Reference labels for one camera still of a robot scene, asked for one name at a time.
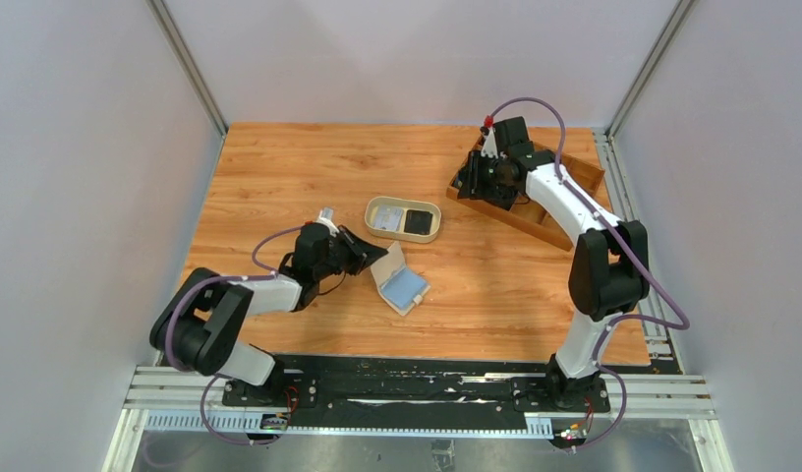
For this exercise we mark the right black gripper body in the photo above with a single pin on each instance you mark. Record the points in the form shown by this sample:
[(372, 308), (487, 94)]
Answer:
[(491, 177)]

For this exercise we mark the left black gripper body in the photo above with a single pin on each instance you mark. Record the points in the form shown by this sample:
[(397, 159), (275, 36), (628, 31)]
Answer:
[(342, 256)]

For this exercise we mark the white leather card holder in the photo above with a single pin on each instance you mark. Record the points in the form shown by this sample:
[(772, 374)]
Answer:
[(398, 286)]

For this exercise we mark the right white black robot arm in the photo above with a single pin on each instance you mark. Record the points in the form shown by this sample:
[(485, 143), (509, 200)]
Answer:
[(606, 279)]

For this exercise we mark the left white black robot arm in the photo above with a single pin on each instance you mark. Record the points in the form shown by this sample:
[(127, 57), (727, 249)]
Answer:
[(198, 330)]

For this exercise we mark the black card in tray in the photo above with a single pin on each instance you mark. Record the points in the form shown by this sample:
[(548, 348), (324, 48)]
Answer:
[(418, 222)]

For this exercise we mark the brown wooden compartment box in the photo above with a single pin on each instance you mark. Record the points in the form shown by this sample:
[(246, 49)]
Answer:
[(544, 215)]

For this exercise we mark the beige oval tray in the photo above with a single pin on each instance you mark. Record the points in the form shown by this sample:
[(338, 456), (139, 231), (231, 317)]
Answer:
[(400, 235)]

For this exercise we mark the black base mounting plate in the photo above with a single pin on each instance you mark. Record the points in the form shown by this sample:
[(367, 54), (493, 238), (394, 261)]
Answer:
[(415, 394)]

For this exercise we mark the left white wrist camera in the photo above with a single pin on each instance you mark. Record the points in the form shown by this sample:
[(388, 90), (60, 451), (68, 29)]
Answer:
[(325, 218)]

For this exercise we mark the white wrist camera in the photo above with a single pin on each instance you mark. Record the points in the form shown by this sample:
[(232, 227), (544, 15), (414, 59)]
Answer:
[(325, 218), (489, 146)]

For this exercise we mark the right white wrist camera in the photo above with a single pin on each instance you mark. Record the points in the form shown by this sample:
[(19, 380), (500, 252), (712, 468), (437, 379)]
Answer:
[(489, 146)]

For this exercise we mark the aluminium front rail frame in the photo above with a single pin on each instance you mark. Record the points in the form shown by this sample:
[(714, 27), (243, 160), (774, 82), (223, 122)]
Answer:
[(160, 399)]

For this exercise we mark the right corner aluminium post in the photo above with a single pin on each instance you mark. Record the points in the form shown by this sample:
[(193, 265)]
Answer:
[(678, 16)]

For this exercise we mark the corner aluminium post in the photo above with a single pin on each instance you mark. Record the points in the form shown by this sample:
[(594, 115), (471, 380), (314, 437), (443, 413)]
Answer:
[(678, 16), (175, 39)]

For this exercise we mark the left corner aluminium post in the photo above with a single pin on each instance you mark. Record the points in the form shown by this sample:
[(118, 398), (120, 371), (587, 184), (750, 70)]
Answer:
[(175, 39)]

